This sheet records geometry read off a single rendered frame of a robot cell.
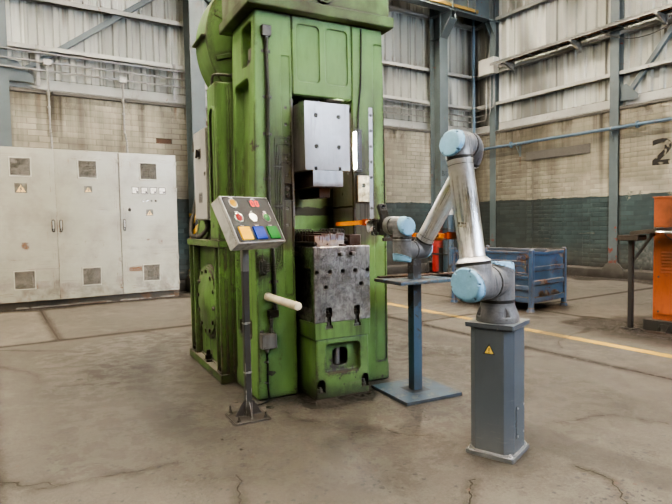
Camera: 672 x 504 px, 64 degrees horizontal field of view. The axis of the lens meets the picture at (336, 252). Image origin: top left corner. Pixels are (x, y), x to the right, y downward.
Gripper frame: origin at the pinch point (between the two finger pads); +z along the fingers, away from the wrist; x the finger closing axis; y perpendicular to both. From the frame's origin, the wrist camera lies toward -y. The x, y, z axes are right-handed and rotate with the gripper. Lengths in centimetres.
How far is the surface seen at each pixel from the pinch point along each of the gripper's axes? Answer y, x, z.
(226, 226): 1, -71, 20
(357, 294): 45, 13, 35
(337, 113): -64, 5, 43
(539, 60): -304, 726, 545
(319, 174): -27, -8, 42
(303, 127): -55, -17, 44
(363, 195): -16, 29, 54
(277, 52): -100, -27, 57
